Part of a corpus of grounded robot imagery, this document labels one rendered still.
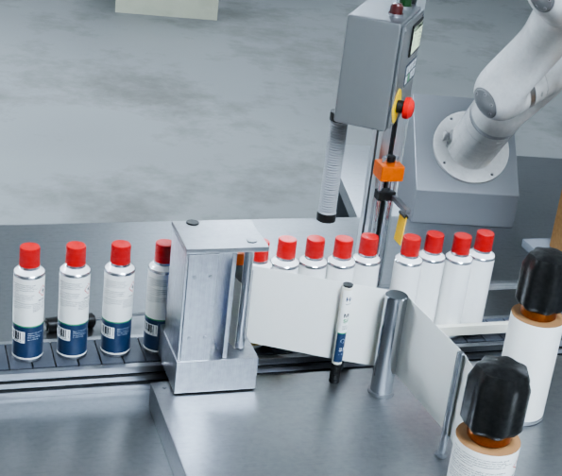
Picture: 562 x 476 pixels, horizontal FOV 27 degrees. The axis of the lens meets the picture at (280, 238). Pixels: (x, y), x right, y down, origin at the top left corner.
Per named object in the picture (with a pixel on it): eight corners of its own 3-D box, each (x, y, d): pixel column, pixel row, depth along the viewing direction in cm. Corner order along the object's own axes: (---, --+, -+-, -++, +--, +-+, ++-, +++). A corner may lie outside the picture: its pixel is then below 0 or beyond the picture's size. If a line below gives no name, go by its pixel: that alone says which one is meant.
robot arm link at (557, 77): (459, 107, 271) (492, 58, 249) (519, 70, 277) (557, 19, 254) (490, 148, 269) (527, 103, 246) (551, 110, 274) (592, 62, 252)
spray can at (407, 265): (398, 345, 219) (415, 245, 210) (376, 334, 222) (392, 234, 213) (415, 337, 222) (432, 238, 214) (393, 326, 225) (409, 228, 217)
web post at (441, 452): (437, 459, 186) (457, 355, 178) (432, 451, 188) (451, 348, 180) (449, 458, 187) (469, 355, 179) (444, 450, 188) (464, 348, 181)
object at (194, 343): (174, 394, 195) (185, 253, 184) (158, 354, 206) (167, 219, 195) (255, 388, 199) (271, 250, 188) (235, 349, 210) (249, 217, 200)
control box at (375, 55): (332, 122, 205) (347, 13, 197) (356, 96, 220) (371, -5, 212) (389, 133, 202) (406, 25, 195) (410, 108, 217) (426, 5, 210)
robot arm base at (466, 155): (427, 173, 285) (449, 143, 268) (438, 104, 292) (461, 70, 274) (502, 192, 286) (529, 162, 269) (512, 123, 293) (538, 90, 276)
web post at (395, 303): (372, 399, 200) (389, 301, 193) (363, 385, 204) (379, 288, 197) (398, 398, 202) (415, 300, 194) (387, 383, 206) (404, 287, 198)
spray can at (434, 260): (401, 334, 223) (418, 235, 215) (407, 322, 227) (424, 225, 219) (429, 341, 222) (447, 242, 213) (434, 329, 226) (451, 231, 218)
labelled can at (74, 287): (58, 361, 201) (62, 251, 192) (54, 346, 205) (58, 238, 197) (89, 359, 202) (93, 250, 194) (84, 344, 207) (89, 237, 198)
